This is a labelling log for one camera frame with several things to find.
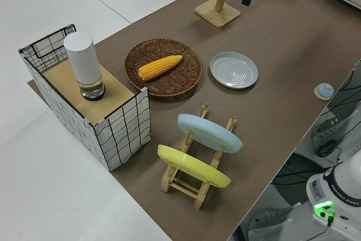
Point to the gray ceramic plate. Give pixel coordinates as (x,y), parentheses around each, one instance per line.
(225,66)

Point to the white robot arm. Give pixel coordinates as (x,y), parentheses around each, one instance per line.
(347,187)

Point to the light blue plate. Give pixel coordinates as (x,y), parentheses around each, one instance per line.
(208,132)

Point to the yellow plate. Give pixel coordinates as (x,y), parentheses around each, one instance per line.
(191,166)

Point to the wooden plate rack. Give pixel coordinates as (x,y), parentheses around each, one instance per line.
(167,183)

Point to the wooden mug tree stand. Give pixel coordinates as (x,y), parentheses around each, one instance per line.
(217,12)

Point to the brown table mat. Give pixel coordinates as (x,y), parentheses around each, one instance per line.
(282,40)

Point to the brown wicker basket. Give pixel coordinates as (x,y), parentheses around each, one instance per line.
(172,83)

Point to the yellow corn cob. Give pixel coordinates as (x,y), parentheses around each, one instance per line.
(158,67)

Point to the blue bell wooden base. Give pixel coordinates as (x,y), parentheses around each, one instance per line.
(324,90)

